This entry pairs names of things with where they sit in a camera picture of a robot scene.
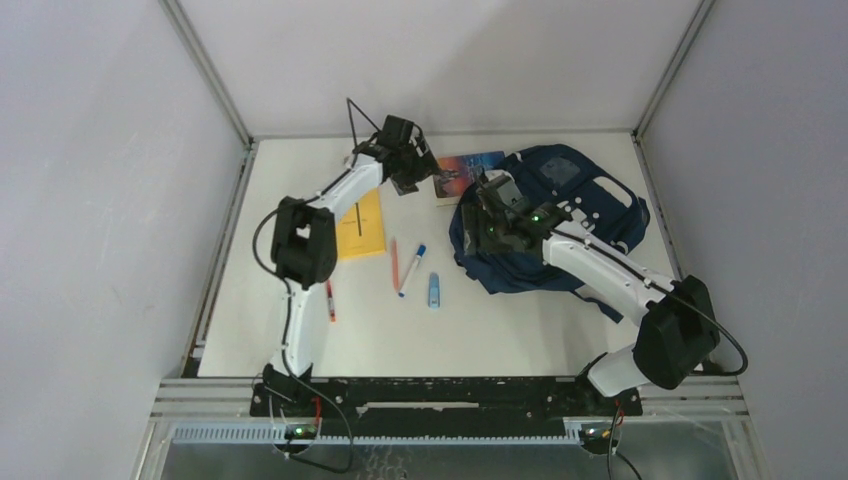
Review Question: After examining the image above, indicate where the white marker blue cap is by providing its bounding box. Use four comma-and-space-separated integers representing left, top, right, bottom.
398, 244, 427, 298

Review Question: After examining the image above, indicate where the Jane Eyre blue book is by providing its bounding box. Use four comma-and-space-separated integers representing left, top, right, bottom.
433, 151, 505, 204

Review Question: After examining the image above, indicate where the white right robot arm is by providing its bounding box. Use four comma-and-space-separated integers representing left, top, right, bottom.
463, 170, 720, 416

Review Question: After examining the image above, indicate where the red and white pen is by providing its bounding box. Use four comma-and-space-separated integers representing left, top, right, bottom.
325, 280, 337, 323

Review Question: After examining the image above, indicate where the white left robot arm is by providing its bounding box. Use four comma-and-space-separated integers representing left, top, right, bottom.
251, 115, 439, 417

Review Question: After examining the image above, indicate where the orange pen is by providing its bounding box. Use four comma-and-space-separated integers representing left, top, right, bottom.
389, 237, 400, 293

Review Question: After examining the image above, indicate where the yellow paperback book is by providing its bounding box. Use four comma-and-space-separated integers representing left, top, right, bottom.
336, 189, 386, 260

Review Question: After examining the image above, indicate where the navy blue student backpack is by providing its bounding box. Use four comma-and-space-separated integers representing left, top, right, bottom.
449, 144, 650, 322

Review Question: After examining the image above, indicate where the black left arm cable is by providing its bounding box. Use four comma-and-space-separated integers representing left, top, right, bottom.
251, 97, 386, 399

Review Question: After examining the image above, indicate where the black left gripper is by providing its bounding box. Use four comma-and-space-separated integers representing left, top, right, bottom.
391, 136, 443, 197

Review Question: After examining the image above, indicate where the black mounting rail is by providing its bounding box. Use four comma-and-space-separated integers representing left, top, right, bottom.
249, 371, 643, 439

